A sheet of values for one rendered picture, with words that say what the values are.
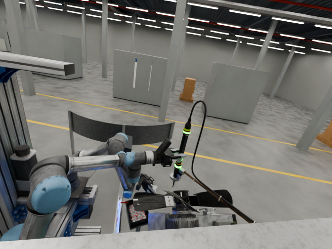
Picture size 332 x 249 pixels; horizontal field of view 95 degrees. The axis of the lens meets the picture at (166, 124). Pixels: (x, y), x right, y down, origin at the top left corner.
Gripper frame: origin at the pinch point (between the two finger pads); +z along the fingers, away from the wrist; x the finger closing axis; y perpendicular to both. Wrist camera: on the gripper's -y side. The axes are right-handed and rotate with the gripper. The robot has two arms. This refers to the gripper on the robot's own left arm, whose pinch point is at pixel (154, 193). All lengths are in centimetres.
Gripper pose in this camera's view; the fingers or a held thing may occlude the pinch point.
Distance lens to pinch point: 126.9
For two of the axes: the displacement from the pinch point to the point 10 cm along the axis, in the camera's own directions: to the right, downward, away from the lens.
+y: 6.5, -0.9, 7.5
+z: 7.1, 4.0, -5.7
